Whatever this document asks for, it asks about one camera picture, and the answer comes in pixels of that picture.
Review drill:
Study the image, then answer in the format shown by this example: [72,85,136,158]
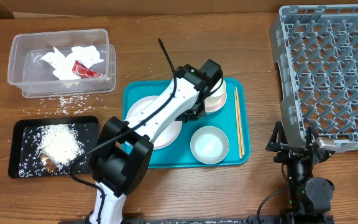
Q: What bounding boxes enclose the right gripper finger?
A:
[265,121,288,152]
[305,126,319,149]

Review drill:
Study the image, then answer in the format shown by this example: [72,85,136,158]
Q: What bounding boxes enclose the grey bowl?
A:
[190,126,230,165]

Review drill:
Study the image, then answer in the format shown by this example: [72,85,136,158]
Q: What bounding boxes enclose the large white plate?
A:
[126,95,182,150]

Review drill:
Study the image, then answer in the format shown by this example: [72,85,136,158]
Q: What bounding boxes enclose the white napkin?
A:
[41,45,104,80]

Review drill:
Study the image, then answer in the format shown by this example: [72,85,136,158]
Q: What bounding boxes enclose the red sauce packet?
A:
[72,60,103,78]

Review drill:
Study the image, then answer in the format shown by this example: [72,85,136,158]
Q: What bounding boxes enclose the pile of white rice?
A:
[18,124,85,178]

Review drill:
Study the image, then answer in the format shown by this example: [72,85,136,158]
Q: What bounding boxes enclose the brown food scrap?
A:
[40,154,58,174]

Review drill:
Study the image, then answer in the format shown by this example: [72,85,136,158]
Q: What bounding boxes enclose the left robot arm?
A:
[87,59,223,223]

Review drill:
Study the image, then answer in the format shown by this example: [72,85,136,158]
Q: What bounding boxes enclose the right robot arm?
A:
[257,121,337,223]

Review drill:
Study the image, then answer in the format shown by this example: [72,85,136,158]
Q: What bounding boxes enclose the grey dishwasher rack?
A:
[269,4,358,152]

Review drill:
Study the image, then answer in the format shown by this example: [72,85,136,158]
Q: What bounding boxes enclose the clear plastic waste bin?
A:
[7,29,117,98]

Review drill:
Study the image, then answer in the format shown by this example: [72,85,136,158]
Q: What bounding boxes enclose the white cup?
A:
[204,78,226,107]

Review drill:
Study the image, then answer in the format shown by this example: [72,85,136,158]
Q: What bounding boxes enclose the left wooden chopstick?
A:
[234,88,242,159]

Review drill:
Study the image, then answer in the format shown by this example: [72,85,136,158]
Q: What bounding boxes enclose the wooden chopstick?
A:
[237,89,245,157]
[234,88,242,159]

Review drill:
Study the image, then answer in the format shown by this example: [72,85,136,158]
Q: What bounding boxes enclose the right wooden chopstick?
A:
[237,89,245,157]

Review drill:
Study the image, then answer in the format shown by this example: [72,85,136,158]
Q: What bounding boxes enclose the pink saucer plate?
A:
[205,92,227,114]

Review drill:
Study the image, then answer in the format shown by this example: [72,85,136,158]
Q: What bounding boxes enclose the teal serving tray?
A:
[122,78,251,169]

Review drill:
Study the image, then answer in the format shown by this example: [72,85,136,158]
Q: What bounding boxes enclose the scattered rice grains on table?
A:
[22,94,106,118]

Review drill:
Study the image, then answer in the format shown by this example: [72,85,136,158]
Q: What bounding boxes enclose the black rectangular tray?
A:
[8,116,99,179]

